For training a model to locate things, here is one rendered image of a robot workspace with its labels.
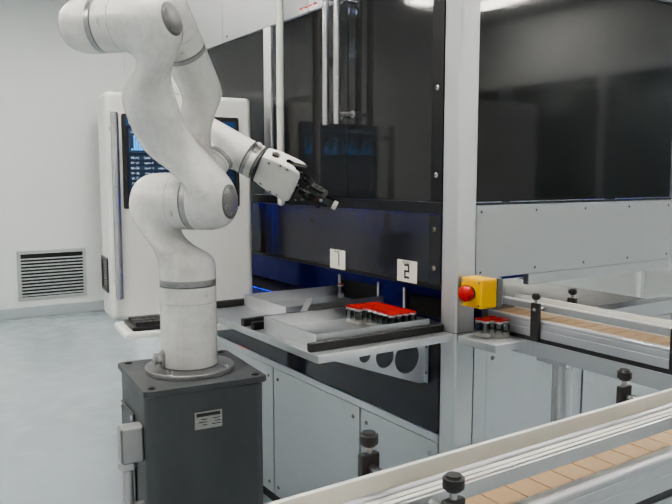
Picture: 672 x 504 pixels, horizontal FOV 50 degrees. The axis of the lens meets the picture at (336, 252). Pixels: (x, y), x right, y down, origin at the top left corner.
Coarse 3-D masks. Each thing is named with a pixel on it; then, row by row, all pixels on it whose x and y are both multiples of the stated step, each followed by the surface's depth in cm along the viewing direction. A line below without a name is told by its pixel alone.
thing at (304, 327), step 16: (272, 320) 181; (288, 320) 189; (304, 320) 192; (320, 320) 195; (336, 320) 196; (416, 320) 180; (288, 336) 175; (304, 336) 168; (320, 336) 164; (336, 336) 167
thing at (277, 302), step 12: (312, 288) 233; (324, 288) 235; (336, 288) 238; (252, 300) 215; (264, 300) 209; (276, 300) 226; (288, 300) 228; (300, 300) 228; (324, 300) 228; (336, 300) 228; (348, 300) 210; (360, 300) 212; (372, 300) 215; (276, 312) 203; (288, 312) 199
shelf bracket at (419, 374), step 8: (424, 352) 189; (344, 360) 175; (352, 360) 176; (368, 360) 179; (392, 360) 183; (424, 360) 189; (368, 368) 179; (376, 368) 180; (384, 368) 182; (392, 368) 183; (416, 368) 188; (424, 368) 189; (400, 376) 185; (408, 376) 187; (416, 376) 188; (424, 376) 190
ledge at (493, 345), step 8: (464, 336) 178; (472, 336) 178; (512, 336) 178; (464, 344) 177; (472, 344) 174; (480, 344) 172; (488, 344) 170; (496, 344) 169; (504, 344) 170; (512, 344) 171; (520, 344) 173; (496, 352) 168
